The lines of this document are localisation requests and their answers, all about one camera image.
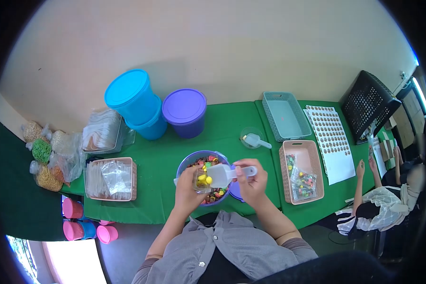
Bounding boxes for clear round container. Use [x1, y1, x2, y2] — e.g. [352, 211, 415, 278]
[240, 127, 265, 150]

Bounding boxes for pink plastic cup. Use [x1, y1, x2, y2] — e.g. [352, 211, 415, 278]
[96, 224, 119, 245]
[62, 220, 85, 241]
[62, 197, 84, 220]

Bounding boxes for bag of green crackers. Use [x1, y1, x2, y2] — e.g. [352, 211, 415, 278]
[31, 138, 53, 164]

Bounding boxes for pile of filled candy bags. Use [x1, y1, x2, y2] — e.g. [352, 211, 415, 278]
[285, 153, 318, 201]

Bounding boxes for dark green cloth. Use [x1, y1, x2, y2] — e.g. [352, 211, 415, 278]
[0, 115, 65, 242]

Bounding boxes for pink plastic basket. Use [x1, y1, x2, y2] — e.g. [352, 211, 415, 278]
[279, 139, 325, 206]

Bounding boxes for person's left hand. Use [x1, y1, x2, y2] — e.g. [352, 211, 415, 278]
[173, 165, 211, 214]

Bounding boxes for black perforated basket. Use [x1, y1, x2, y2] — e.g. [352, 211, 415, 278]
[341, 70, 402, 146]

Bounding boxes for person's right hand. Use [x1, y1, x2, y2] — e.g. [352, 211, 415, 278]
[233, 159, 269, 209]

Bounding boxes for small blue tub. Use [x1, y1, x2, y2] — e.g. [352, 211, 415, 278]
[125, 95, 168, 141]

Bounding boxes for bag of beige crackers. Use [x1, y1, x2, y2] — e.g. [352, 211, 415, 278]
[51, 129, 76, 154]
[21, 121, 46, 143]

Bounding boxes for clear box of white bags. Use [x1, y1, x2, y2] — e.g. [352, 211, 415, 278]
[81, 108, 124, 155]

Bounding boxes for bag of orange crackers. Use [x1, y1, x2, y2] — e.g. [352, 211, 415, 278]
[50, 164, 71, 187]

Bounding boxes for white plastic scoop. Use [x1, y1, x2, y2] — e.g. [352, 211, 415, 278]
[206, 163, 258, 189]

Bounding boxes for person's left thumb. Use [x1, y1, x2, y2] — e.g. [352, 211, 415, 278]
[190, 165, 202, 190]

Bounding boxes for small clear plastic bag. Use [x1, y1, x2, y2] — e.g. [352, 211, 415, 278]
[193, 167, 214, 195]

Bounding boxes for green tablecloth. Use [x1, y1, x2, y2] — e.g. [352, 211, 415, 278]
[60, 101, 282, 225]
[254, 99, 398, 230]

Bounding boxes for purple plastic bowl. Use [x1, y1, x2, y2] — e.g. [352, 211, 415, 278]
[176, 150, 232, 207]

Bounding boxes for purple lidded tub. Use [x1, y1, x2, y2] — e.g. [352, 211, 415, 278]
[162, 88, 207, 139]

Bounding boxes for person's right index finger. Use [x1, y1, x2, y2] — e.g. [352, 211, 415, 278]
[233, 159, 259, 170]

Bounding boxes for person's body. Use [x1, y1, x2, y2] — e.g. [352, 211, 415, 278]
[131, 210, 319, 284]

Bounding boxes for bag of yellow crackers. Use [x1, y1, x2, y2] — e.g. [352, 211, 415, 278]
[29, 160, 64, 192]

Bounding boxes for grey plastic basket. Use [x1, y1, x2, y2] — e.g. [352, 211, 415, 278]
[262, 91, 312, 143]

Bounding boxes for white paper sheet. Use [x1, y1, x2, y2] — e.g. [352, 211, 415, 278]
[371, 136, 388, 178]

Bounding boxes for purple bowl lid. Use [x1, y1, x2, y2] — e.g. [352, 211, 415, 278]
[229, 163, 246, 203]

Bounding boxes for small white scoop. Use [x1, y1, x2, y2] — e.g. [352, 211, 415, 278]
[243, 133, 272, 150]

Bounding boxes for stack of sticker sheets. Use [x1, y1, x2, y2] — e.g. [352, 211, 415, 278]
[303, 105, 356, 186]

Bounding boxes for person's right fingers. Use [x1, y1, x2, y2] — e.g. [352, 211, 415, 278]
[251, 168, 269, 190]

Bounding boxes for pile of colourful candies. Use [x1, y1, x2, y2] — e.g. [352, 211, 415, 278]
[186, 155, 230, 205]

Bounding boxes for blue plastic cup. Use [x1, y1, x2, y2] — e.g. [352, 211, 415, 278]
[79, 220, 97, 239]

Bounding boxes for pink basket of clear bags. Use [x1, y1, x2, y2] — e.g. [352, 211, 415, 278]
[84, 157, 138, 202]

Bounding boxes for large blue lidded tub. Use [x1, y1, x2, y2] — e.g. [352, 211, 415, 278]
[104, 69, 161, 126]

